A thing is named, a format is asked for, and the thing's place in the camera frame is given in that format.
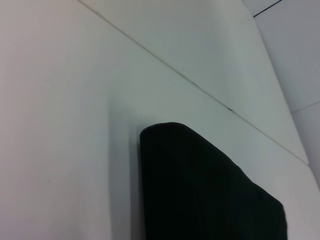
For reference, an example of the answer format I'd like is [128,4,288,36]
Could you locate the black shirt with FREE print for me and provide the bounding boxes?
[139,121,288,240]

